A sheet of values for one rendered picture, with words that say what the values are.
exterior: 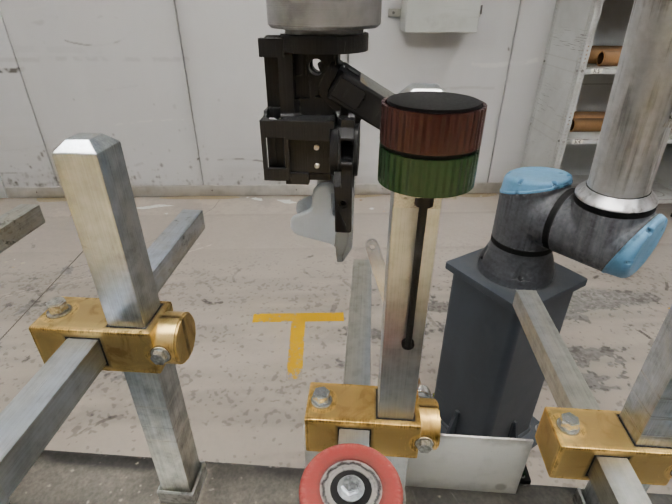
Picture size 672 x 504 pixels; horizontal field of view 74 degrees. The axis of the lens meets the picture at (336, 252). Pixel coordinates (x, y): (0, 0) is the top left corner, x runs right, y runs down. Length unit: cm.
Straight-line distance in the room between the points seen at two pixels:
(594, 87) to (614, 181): 244
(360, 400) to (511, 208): 74
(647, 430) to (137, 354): 48
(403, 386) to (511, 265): 77
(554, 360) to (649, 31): 57
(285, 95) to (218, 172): 282
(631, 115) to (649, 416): 59
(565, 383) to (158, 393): 45
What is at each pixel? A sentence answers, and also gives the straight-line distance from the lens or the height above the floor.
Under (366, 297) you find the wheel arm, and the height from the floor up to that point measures 86.
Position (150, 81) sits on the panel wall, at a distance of 316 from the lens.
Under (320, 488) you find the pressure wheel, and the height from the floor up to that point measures 91.
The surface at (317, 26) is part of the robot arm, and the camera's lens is 35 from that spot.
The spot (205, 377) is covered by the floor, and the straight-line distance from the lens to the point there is 178.
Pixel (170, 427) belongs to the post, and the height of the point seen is 84.
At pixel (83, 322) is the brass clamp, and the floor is 97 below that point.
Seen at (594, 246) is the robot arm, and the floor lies 78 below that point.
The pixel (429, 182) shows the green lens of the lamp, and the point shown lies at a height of 114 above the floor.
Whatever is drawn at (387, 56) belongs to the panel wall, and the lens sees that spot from 297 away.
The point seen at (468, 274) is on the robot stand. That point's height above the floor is 60.
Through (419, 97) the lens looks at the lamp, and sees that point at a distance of 28.
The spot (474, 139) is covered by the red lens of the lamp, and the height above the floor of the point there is 116.
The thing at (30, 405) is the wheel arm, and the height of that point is 96.
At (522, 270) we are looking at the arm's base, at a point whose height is 65.
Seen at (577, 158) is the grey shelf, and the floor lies 26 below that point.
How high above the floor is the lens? 123
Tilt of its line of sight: 30 degrees down
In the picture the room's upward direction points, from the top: straight up
